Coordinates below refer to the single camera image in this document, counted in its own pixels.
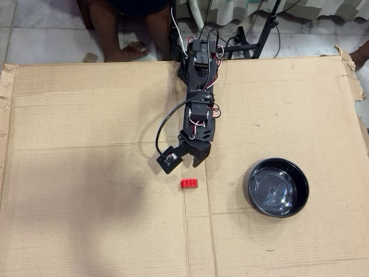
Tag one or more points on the dark shorts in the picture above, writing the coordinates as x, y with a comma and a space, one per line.
135, 5

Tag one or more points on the black round plastic bowl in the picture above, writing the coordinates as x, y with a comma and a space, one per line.
276, 190

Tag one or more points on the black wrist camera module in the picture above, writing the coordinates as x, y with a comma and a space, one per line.
168, 160

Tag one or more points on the person bare foot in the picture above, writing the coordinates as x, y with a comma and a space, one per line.
360, 54

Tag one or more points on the white plastic pipe leg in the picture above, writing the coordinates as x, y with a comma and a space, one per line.
197, 14

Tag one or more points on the red lego block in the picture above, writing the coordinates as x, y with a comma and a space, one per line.
189, 183

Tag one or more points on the black metal tripod stand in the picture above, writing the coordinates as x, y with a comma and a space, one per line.
265, 31

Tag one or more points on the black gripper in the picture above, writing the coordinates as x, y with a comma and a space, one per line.
199, 152

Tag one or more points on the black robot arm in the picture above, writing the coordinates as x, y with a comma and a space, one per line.
193, 91

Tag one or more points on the small cardboard scrap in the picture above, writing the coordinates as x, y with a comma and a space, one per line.
90, 57

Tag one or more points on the person bare leg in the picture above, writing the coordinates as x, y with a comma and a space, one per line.
109, 29
157, 34

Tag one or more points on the green white patterned cloth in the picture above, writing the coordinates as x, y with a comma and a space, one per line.
317, 8

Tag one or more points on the black metal post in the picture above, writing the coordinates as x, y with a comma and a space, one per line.
174, 43

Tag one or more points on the brown corrugated cardboard sheet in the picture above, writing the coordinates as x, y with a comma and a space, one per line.
86, 144

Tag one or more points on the dark wooden furniture leg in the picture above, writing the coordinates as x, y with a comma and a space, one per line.
85, 14

